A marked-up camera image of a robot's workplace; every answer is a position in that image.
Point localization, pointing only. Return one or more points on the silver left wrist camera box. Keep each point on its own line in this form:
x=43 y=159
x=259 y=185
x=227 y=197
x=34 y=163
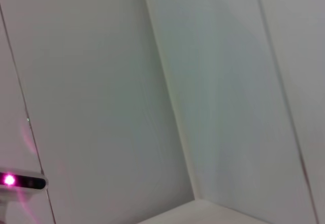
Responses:
x=25 y=182

